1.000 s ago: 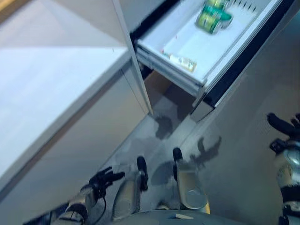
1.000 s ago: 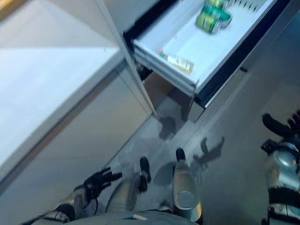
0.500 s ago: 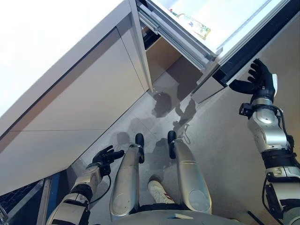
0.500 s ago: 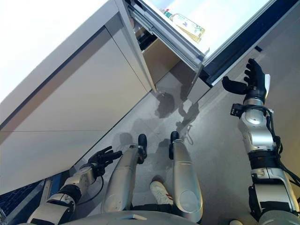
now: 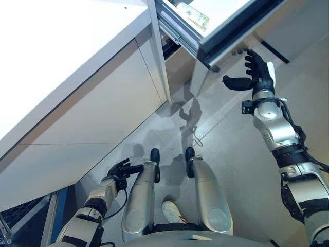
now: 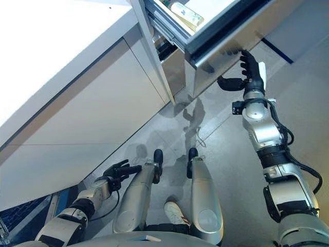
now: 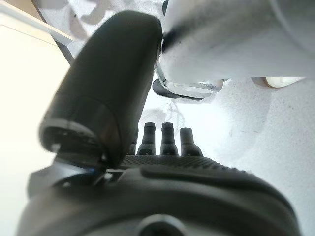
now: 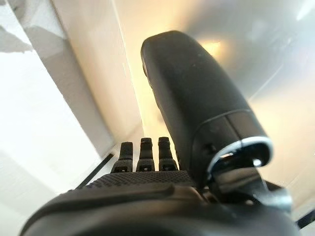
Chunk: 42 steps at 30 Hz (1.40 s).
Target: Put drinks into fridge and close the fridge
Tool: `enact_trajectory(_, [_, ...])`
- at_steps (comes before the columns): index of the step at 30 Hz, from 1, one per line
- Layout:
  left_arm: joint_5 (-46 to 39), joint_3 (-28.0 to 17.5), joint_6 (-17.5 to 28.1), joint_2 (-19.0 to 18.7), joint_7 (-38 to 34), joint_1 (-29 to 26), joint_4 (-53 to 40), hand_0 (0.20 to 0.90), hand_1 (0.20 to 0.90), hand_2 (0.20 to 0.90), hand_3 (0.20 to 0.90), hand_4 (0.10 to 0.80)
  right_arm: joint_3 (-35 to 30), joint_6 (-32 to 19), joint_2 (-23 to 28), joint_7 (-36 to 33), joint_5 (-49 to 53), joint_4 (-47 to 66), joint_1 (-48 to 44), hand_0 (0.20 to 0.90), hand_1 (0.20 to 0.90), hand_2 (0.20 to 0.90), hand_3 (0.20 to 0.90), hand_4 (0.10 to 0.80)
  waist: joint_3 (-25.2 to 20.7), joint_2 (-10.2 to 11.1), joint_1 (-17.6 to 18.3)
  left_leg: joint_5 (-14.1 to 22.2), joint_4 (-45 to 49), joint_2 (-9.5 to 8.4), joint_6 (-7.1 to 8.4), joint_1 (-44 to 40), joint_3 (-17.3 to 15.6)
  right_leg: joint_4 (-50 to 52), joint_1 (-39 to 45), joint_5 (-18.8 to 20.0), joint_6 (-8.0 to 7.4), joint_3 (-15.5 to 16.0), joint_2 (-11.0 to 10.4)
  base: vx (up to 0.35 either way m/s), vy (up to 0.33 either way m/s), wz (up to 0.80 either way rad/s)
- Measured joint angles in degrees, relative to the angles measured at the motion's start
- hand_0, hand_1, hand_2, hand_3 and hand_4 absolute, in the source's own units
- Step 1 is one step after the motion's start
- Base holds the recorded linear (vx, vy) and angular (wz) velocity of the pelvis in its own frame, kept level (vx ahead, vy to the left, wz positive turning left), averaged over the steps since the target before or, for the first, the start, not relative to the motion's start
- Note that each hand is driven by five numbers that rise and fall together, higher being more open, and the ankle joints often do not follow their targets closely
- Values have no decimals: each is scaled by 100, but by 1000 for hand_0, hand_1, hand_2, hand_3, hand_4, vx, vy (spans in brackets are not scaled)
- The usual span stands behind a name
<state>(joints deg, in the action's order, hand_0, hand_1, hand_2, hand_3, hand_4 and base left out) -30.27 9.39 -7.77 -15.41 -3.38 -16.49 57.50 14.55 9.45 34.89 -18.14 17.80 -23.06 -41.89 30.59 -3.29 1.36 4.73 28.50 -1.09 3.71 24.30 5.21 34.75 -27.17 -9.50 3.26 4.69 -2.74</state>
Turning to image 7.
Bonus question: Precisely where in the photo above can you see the white sneaker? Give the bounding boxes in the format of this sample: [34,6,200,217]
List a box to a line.
[263,76,306,89]

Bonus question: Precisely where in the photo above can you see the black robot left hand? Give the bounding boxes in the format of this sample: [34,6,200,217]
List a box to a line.
[14,9,300,236]

